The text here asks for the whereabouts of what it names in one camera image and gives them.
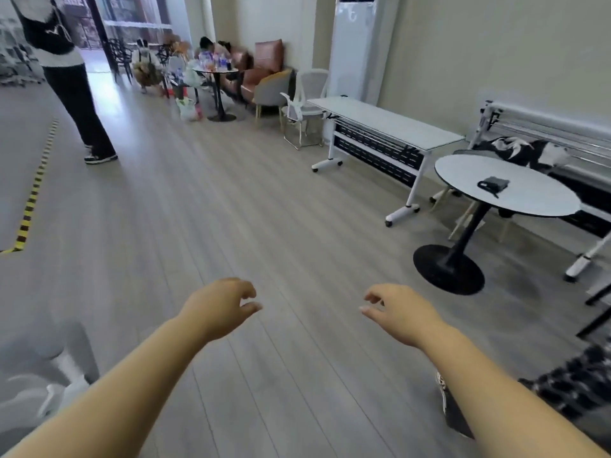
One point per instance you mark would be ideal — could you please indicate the black metal chair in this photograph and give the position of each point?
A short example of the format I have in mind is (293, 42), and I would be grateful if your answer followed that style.
(119, 54)

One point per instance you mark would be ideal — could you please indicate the person's left forearm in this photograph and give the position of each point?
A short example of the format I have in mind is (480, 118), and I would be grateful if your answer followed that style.
(110, 405)

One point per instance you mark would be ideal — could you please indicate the black-yellow floor tape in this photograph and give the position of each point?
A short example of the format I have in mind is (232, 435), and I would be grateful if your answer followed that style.
(29, 205)

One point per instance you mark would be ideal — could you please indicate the white mesh side chair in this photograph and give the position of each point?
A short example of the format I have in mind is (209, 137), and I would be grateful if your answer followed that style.
(291, 107)

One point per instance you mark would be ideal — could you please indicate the white standing air conditioner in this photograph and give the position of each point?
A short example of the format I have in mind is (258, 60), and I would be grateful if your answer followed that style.
(353, 47)

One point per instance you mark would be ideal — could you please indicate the white folding table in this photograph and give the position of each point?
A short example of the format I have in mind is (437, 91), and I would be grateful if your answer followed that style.
(382, 119)

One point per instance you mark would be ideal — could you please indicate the person's left hand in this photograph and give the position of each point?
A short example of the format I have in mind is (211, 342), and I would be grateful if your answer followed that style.
(217, 307)

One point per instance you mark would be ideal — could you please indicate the grey and yellow armchair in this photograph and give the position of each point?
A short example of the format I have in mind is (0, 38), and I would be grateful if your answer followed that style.
(272, 90)

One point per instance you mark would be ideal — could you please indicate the small round black table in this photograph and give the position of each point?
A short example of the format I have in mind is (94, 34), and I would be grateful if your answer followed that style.
(217, 95)

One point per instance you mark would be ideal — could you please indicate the black and white garment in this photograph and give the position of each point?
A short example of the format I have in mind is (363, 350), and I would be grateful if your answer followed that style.
(520, 152)

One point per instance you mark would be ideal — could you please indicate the brown leather sofa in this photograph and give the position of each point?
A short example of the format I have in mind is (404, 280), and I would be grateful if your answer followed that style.
(268, 54)

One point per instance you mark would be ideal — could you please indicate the white plastic bag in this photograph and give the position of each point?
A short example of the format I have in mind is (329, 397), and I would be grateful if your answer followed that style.
(187, 109)

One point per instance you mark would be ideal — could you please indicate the person's patterned shorts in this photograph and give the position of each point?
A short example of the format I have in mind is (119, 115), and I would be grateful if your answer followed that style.
(573, 386)

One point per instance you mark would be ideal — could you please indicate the dark grey cleaning cloth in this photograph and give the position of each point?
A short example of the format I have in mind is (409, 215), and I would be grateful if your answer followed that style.
(496, 183)

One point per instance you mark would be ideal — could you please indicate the round white table black base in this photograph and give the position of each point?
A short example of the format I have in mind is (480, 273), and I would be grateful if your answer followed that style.
(525, 185)

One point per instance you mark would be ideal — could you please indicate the person's right forearm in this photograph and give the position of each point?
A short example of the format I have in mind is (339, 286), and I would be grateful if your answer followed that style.
(501, 410)

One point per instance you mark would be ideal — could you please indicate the group of bottles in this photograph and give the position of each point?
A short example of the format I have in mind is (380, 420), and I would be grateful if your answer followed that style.
(215, 61)

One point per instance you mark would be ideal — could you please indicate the white table folded upright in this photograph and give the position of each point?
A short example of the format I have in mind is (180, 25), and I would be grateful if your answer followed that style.
(549, 121)

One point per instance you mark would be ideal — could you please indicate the person's right hand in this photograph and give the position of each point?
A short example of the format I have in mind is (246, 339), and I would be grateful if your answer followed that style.
(410, 314)

